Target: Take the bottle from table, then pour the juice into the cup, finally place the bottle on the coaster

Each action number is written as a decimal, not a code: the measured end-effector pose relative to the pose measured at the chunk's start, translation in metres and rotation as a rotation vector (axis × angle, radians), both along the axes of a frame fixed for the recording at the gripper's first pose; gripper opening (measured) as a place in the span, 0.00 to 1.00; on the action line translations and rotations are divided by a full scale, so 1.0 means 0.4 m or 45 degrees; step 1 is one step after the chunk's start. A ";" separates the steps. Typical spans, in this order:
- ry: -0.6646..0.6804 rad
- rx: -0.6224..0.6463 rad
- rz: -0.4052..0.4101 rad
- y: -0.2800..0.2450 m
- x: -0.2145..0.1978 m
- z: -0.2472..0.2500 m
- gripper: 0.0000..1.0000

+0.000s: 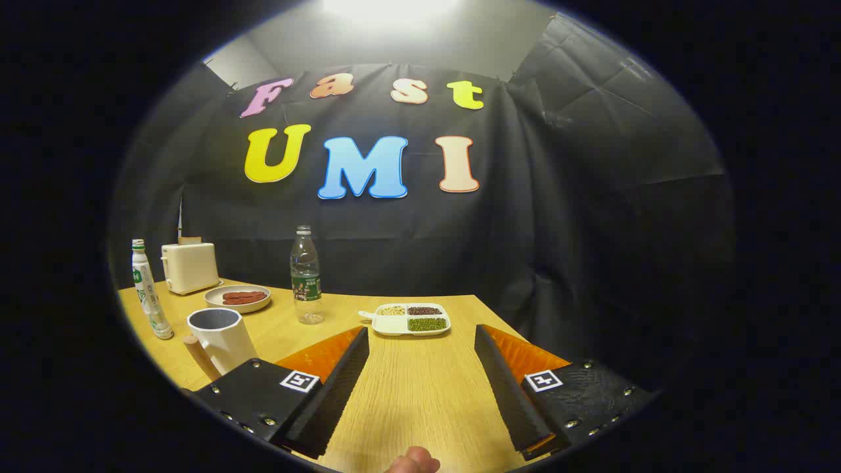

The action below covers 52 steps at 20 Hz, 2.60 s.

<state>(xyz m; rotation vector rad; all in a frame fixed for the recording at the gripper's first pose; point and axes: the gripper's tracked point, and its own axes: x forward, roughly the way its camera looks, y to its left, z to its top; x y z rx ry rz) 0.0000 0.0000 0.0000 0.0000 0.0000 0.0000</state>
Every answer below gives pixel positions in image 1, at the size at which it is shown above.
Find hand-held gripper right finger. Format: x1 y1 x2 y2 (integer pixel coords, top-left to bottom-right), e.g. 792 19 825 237
474 324 658 462

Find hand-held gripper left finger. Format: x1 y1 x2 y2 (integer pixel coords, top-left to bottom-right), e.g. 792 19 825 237
181 327 370 459

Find white cup wooden handle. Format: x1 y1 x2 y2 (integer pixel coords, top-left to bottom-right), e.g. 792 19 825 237
183 307 259 382

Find white juice bottle green label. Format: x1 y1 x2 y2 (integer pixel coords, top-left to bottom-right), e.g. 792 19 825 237
131 239 175 340

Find clear plastic water bottle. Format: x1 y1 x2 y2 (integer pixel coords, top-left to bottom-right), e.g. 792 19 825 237
290 225 325 325

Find wooden table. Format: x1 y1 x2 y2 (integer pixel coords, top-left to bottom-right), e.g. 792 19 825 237
117 279 572 473

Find white divided dish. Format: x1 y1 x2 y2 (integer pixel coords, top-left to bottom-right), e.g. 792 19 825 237
358 303 452 337

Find round beige plate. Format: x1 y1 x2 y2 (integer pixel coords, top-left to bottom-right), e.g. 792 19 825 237
204 285 272 314

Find black backdrop cloth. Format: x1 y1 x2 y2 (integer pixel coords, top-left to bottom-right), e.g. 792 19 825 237
108 13 733 388

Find cream toaster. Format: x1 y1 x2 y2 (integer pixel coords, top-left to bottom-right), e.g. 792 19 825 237
161 242 221 296

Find ceiling light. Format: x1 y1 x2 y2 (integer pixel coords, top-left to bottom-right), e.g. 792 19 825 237
322 0 461 20

